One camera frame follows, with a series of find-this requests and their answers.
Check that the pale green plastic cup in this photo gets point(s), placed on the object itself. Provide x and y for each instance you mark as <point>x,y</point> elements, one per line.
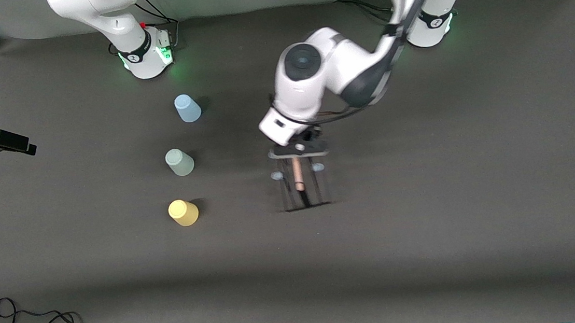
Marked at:
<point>179,162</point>

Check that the yellow plastic cup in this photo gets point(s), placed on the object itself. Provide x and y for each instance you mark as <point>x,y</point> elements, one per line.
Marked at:
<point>183,213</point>

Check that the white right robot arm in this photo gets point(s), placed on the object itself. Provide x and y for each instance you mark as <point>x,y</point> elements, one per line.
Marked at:
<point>125,35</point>

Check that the light blue plastic cup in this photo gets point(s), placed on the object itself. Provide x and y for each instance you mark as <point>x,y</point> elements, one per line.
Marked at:
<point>187,109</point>

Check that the dark grey table mat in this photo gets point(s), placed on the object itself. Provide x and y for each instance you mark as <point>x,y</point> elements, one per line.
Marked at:
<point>379,257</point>

